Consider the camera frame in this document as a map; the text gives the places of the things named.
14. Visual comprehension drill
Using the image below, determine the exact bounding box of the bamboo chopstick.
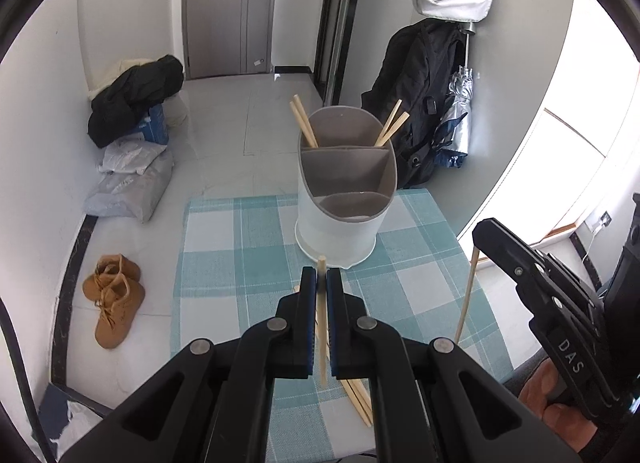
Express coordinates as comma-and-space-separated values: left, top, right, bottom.
349, 379, 372, 414
317, 255, 329, 388
454, 246, 480, 344
376, 112, 410, 146
290, 101, 317, 149
374, 99, 402, 146
290, 94, 319, 149
342, 379, 373, 427

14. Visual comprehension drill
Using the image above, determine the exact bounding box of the person's right hand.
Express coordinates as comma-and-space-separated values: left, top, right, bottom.
518, 359, 597, 452

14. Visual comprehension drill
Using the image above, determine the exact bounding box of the tan suede boot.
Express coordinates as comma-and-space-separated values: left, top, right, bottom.
94, 275, 145, 349
82, 254, 141, 301

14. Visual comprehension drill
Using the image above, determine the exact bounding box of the teal checkered placemat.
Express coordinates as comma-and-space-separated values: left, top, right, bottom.
169, 186, 514, 463

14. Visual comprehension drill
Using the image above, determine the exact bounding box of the blue torn paper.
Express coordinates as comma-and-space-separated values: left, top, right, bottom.
37, 381, 106, 459

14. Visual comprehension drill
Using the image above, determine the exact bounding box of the silver blue folded umbrella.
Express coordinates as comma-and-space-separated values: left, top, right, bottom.
432, 22, 475, 168

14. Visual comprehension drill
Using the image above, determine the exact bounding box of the grey plastic parcel bag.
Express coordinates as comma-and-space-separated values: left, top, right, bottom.
84, 151, 174, 222

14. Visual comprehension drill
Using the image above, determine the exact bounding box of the white grey utensil holder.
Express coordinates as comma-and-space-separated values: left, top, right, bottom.
294, 105, 397, 269

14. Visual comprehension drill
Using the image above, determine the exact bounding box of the black backpack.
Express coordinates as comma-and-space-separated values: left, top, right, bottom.
361, 19, 465, 189

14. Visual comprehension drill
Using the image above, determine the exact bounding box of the white plastic parcel bag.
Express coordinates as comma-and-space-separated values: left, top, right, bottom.
98, 139, 167, 175

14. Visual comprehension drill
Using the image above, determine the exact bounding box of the blue white cardboard box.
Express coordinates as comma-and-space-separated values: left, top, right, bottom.
124, 104, 169, 145

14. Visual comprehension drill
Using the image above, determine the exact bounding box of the black jacket pile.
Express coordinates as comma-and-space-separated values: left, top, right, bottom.
88, 54, 184, 149

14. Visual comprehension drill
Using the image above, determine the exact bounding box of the black framed glass door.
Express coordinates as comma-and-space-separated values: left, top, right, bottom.
314, 0, 358, 105

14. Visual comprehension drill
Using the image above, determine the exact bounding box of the grey entrance door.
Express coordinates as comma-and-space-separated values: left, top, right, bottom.
182, 0, 274, 79

